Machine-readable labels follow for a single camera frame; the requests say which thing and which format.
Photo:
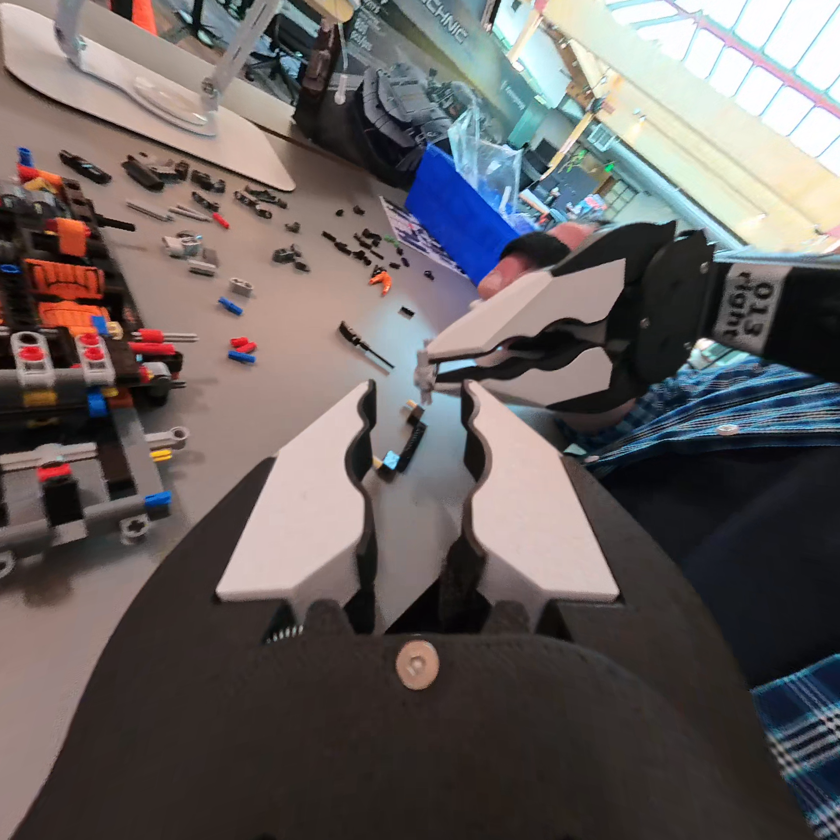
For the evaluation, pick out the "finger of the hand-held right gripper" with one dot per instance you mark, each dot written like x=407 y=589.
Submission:
x=558 y=380
x=551 y=302

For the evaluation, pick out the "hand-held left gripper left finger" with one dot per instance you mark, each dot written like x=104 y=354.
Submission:
x=295 y=525

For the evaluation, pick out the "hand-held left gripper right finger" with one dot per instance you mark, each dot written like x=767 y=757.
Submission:
x=544 y=525

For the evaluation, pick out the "light grey lego connector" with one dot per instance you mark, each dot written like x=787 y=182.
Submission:
x=426 y=374

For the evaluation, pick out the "black lego gear rack assembly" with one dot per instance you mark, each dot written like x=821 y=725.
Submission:
x=410 y=446

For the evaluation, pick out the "lego car chassis model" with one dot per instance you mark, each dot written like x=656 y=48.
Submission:
x=65 y=282

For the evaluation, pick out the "person's left forearm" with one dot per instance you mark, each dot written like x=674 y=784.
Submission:
x=804 y=741

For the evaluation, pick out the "orange lego piece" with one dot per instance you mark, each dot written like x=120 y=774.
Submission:
x=382 y=279

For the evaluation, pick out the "blue lego pin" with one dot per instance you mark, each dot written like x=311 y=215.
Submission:
x=229 y=306
x=241 y=357

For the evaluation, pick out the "black lego axle with end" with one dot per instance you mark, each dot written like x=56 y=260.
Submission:
x=364 y=344

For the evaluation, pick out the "pile of black lego pins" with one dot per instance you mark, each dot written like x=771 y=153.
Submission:
x=367 y=243

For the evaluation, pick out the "dark printed lego box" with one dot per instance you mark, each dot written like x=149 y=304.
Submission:
x=394 y=118

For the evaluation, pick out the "small grey lego piece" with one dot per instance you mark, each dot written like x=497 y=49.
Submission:
x=241 y=287

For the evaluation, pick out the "black lego connector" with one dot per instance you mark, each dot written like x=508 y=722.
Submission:
x=291 y=258
x=85 y=167
x=205 y=201
x=208 y=182

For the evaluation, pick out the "grey lego sub-assembly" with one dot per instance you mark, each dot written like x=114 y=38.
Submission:
x=190 y=253

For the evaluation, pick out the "dark grey lego connector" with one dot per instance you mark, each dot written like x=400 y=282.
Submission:
x=259 y=200

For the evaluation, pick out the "grey lego axle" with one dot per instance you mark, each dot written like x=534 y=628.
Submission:
x=149 y=211
x=190 y=213

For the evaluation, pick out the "dark grey lego cylinder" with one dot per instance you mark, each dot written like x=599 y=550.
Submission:
x=148 y=174

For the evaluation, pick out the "person's right hand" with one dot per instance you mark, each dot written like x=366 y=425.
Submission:
x=508 y=275

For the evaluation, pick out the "person's plaid shirt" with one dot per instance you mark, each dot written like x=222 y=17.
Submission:
x=722 y=407

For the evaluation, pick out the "blue box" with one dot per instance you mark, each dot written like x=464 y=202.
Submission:
x=459 y=210

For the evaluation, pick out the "instruction booklet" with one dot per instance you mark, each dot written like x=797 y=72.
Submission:
x=426 y=239

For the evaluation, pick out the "clear plastic bag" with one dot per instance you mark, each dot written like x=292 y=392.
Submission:
x=489 y=157

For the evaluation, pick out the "skylight windows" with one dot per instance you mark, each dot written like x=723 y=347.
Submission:
x=754 y=59

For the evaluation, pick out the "black office chair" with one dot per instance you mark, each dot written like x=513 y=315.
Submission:
x=279 y=56

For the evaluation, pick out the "white monitor stand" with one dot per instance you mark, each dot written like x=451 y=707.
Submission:
x=131 y=85

